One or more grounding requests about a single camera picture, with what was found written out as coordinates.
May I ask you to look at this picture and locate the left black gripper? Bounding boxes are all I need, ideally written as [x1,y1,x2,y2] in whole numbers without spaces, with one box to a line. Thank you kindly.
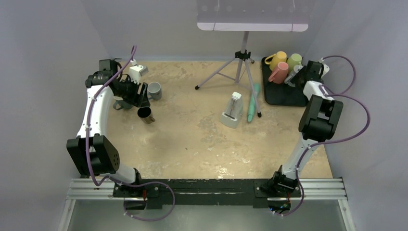
[115,76,150,108]

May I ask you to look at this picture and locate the grey tripod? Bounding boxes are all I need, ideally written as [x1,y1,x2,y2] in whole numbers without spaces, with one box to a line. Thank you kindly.
[194,31,262,118]

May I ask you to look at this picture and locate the teal pen tool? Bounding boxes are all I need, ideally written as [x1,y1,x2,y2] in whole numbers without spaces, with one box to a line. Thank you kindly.
[247,83,260,123]

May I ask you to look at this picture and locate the white metronome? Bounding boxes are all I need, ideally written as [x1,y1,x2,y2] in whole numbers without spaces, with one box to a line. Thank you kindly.
[220,92,243,129]

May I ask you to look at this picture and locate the brown dark mug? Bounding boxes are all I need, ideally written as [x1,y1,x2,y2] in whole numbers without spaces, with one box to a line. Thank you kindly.
[137,107,155,124]

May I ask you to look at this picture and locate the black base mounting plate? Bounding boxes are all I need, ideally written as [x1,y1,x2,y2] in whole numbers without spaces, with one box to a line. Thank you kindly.
[113,179,301,209]

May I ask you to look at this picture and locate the pink mug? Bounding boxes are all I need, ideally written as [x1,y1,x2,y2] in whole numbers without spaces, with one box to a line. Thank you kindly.
[268,62,289,84]

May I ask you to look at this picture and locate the yellow mug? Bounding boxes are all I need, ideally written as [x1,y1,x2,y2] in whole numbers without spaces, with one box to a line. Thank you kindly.
[264,51,287,71]

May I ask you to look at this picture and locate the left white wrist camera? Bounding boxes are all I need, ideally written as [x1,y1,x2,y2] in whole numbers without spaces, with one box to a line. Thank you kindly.
[128,59,149,84]

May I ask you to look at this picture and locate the white light panel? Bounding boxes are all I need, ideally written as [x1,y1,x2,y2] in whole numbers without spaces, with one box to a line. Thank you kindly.
[196,0,316,32]

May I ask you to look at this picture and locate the black tray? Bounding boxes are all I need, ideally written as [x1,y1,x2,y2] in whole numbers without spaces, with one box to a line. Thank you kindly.
[261,57,308,107]

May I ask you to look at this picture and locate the light blue large mug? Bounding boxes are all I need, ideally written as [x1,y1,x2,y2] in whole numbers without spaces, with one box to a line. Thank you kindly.
[284,64,303,87]

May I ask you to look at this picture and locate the green mug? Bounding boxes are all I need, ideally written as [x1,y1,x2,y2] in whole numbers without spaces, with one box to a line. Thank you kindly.
[286,53,302,73]

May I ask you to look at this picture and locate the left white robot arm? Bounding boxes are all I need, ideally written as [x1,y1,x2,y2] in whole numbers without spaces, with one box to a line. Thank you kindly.
[66,59,150,197]

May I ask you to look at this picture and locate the grey blue small mug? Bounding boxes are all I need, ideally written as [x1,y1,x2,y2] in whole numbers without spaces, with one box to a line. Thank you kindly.
[147,82,162,101]

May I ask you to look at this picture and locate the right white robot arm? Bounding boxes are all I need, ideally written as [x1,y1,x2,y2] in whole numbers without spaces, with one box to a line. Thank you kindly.
[268,60,344,196]

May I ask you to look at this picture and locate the aluminium frame rail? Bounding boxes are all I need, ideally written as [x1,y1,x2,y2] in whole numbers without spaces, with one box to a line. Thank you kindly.
[58,179,355,231]

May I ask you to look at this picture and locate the teal cream mug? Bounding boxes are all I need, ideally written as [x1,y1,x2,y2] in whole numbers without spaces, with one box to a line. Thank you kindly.
[113,96,133,111]

